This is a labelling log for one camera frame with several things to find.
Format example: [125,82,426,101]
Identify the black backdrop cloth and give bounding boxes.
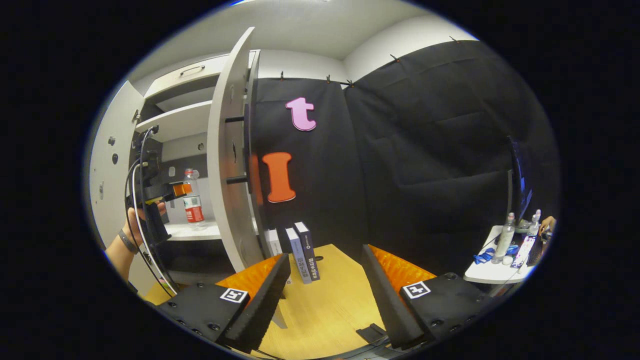
[250,39,560,278]

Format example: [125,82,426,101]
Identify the dark wristband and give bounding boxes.
[118,228,139,255]

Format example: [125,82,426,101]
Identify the clear red label water bottle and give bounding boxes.
[181,168,207,228]

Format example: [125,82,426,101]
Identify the white cabinet drawer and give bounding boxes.
[144,52,261,103]

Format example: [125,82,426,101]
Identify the white cabinet door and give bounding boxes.
[206,26,266,273]
[89,80,168,296]

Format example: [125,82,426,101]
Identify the small black holder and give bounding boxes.
[356,323,386,345]

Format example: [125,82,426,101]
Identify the white keyboard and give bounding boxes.
[511,236,537,268]

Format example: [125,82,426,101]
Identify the white cable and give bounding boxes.
[131,162,178,296]

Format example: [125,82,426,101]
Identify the black cable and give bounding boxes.
[124,125,173,297]

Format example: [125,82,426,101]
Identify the tall clear plastic bottle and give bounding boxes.
[491,212,516,265]

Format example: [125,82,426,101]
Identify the white book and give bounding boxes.
[264,228,284,258]

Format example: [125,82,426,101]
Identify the white cabinet shelf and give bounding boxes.
[135,100,213,143]
[164,220,223,242]

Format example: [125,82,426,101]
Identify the white storage cabinet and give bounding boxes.
[127,50,261,296]

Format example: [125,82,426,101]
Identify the grey book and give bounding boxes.
[285,227,313,285]

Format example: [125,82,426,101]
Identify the black computer monitor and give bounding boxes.
[507,136,533,226]

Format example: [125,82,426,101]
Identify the white side desk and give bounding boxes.
[464,225,538,285]

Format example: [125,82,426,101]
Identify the black door handle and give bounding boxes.
[225,102,255,195]

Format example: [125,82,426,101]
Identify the blue cloth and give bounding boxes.
[474,245,521,265]

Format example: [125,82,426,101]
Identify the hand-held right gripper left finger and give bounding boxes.
[156,252,292,353]

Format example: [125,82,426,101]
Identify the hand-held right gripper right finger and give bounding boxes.
[361,244,501,351]

